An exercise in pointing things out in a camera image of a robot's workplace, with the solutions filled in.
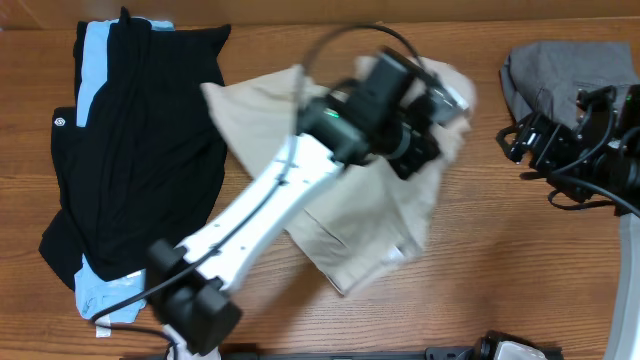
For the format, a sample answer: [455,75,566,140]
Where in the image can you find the beige cotton shorts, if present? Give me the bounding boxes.
[201,59,477,295]

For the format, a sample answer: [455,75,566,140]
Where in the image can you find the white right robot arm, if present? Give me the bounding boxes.
[496,85,639,359]

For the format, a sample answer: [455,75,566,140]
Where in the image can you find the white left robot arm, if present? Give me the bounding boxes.
[145,48,469,359]

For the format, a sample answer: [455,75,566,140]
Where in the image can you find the grey folded shorts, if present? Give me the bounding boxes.
[500,41,639,129]

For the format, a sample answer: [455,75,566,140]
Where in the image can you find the black garment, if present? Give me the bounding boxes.
[39,12,231,287]

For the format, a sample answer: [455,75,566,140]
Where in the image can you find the light blue garment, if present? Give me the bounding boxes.
[74,19,146,325]

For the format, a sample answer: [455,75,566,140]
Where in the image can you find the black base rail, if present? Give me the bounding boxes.
[119,329,565,360]

